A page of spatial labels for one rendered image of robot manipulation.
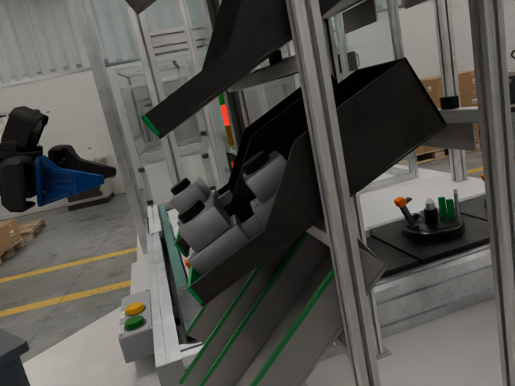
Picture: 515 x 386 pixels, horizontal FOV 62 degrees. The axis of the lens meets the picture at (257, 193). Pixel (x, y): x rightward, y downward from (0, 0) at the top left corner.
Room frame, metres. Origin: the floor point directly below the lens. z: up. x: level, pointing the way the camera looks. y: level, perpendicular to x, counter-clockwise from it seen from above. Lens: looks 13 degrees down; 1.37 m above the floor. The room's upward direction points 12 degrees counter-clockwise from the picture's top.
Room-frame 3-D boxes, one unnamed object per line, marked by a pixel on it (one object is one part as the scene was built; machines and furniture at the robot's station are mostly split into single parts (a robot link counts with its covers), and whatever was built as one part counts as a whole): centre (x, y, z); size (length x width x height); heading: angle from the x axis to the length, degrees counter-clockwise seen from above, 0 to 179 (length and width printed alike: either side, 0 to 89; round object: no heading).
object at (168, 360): (1.09, 0.30, 0.91); 0.89 x 0.06 x 0.11; 13
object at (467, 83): (7.45, -3.47, 0.52); 1.20 x 0.81 x 1.05; 4
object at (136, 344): (0.89, 0.32, 0.93); 0.21 x 0.07 x 0.06; 13
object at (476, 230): (0.97, -0.40, 1.01); 0.24 x 0.24 x 0.13; 13
